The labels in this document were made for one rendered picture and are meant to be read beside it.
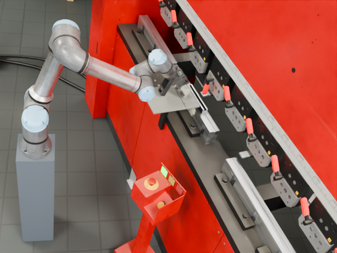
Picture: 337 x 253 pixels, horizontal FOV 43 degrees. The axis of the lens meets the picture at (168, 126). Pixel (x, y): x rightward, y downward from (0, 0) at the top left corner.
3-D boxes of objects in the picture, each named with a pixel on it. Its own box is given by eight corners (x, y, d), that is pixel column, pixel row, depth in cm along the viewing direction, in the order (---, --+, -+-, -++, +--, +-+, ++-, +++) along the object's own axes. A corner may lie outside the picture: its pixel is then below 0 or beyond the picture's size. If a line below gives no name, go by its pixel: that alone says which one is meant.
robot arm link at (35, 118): (21, 142, 198) (20, 122, 188) (23, 122, 207) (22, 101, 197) (48, 143, 201) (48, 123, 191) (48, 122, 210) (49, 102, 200)
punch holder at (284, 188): (268, 179, 172) (284, 153, 161) (285, 175, 176) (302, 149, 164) (288, 210, 163) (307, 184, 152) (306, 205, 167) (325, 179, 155)
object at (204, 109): (185, 88, 234) (187, 84, 232) (190, 88, 235) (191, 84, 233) (201, 114, 222) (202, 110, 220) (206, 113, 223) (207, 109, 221)
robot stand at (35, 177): (22, 241, 256) (15, 161, 202) (24, 216, 268) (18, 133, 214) (53, 240, 261) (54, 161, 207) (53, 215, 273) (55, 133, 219)
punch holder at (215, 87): (204, 82, 208) (214, 55, 196) (219, 80, 211) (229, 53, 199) (218, 103, 199) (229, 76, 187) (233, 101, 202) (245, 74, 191)
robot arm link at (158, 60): (144, 52, 199) (160, 44, 197) (155, 65, 208) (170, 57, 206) (148, 65, 195) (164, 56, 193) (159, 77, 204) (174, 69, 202)
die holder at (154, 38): (136, 27, 282) (139, 15, 275) (145, 26, 284) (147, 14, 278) (165, 76, 253) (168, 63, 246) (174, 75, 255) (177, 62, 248)
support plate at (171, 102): (141, 90, 222) (141, 88, 222) (185, 84, 233) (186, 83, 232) (153, 114, 212) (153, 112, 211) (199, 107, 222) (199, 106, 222)
